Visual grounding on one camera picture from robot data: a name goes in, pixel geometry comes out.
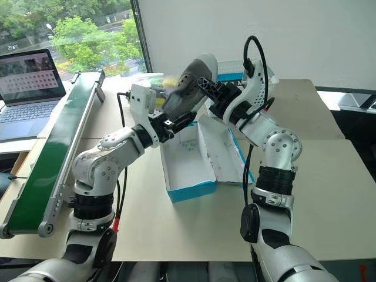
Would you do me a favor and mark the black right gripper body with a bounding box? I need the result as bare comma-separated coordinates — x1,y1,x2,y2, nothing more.
208,82,243,118

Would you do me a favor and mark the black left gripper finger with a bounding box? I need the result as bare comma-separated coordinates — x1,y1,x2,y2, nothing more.
171,112,199,133

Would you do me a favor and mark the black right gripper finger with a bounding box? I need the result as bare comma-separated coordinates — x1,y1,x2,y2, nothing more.
197,76,223,101

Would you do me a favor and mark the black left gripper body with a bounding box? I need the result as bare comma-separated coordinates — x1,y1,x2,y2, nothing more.
149,113,177,145

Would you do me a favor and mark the grey sneaker with white sole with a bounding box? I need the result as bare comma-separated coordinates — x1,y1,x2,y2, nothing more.
161,52,220,122

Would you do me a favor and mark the white and blue shoebox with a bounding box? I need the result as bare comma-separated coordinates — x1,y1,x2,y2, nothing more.
160,114,256,204

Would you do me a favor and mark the yellow green packaged item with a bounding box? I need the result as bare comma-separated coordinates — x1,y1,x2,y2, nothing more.
150,73,179,110

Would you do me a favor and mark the white partition panel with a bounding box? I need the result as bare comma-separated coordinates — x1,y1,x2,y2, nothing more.
130,0,376,90

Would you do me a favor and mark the green conveyor belt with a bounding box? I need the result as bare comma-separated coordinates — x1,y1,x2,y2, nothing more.
0,69,106,239

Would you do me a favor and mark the grey open laptop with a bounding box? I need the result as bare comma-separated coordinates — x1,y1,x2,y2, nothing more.
0,48,67,143

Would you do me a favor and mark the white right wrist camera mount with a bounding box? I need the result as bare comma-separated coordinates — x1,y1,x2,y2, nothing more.
222,58,276,127

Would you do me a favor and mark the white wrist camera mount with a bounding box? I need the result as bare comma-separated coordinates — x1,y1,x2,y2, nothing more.
222,58,276,127
130,83,161,148

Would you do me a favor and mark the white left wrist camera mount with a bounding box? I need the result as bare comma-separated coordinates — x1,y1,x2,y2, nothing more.
130,83,161,148

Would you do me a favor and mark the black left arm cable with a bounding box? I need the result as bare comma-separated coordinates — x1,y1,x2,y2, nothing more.
113,92,130,233

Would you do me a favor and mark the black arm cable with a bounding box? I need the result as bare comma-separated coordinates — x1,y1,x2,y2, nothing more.
241,35,276,206
113,92,130,233

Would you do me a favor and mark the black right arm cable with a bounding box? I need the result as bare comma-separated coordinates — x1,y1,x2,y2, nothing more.
241,35,276,206

